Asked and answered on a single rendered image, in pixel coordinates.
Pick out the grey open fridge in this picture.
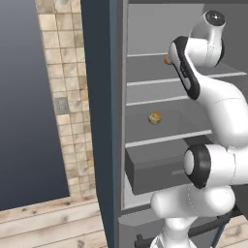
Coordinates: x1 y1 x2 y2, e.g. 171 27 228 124
115 0 248 248

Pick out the grey fridge drawer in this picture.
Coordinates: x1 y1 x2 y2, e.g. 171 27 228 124
124 135 215 196

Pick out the dark blue cabinet panel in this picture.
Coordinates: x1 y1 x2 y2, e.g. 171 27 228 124
79 0 119 248

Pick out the brown round food item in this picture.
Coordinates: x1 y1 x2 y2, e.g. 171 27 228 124
147 110 163 126

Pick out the grey wall socket plate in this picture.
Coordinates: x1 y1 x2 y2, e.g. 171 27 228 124
53 96 70 115

